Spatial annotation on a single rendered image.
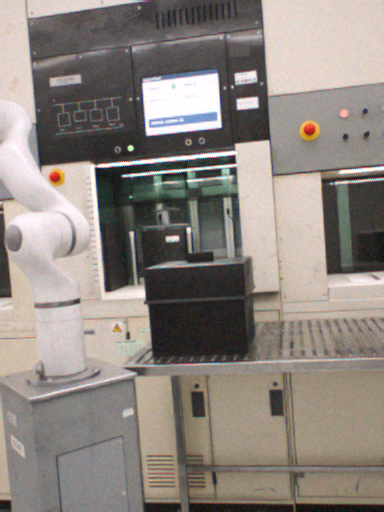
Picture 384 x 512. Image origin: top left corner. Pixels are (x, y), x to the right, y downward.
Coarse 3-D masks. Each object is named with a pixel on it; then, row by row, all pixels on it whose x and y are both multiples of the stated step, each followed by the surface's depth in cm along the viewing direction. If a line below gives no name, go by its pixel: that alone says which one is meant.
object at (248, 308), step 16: (160, 304) 157; (176, 304) 157; (192, 304) 156; (208, 304) 155; (224, 304) 154; (240, 304) 153; (160, 320) 158; (176, 320) 157; (192, 320) 156; (208, 320) 155; (224, 320) 154; (240, 320) 154; (160, 336) 158; (176, 336) 157; (192, 336) 156; (208, 336) 156; (224, 336) 155; (240, 336) 154; (160, 352) 158; (176, 352) 158; (192, 352) 157; (208, 352) 156; (224, 352) 155; (240, 352) 154
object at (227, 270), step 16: (192, 256) 168; (208, 256) 167; (144, 272) 158; (160, 272) 156; (176, 272) 155; (192, 272) 155; (208, 272) 154; (224, 272) 153; (240, 272) 152; (144, 288) 158; (160, 288) 157; (176, 288) 156; (192, 288) 155; (208, 288) 154; (224, 288) 153; (240, 288) 152; (144, 304) 158
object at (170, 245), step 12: (168, 216) 271; (144, 228) 274; (192, 228) 275; (144, 240) 265; (156, 240) 264; (168, 240) 263; (180, 240) 262; (144, 252) 265; (156, 252) 264; (168, 252) 263; (180, 252) 262; (144, 264) 265; (156, 264) 265
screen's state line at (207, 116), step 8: (208, 112) 204; (216, 112) 204; (152, 120) 208; (160, 120) 207; (168, 120) 207; (176, 120) 206; (184, 120) 206; (192, 120) 205; (200, 120) 205; (208, 120) 204; (216, 120) 204
